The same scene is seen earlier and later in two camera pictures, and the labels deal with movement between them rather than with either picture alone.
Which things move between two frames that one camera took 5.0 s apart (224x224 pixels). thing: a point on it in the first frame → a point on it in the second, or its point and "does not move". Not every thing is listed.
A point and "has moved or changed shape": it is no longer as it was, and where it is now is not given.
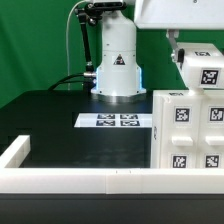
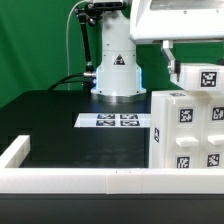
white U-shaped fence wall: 101,181 does not move
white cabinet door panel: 181,132 has moved or changed shape
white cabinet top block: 203,65 has moved or changed shape
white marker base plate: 114,120 does not move
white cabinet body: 187,129 has moved or changed shape
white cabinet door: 211,132 does not move
